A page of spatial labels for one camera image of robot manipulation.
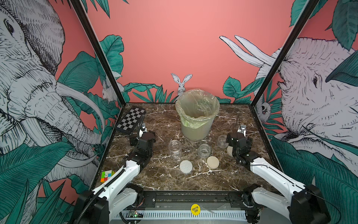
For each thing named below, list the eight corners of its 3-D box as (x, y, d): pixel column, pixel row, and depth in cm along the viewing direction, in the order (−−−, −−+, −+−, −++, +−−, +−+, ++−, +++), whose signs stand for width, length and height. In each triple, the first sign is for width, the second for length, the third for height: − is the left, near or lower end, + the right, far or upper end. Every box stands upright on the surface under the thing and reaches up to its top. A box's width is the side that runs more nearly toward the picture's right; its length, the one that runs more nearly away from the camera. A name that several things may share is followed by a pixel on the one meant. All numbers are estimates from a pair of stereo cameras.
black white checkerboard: (116, 130, 105) (114, 126, 102) (134, 109, 119) (132, 106, 115) (129, 135, 102) (128, 132, 99) (146, 114, 116) (145, 110, 113)
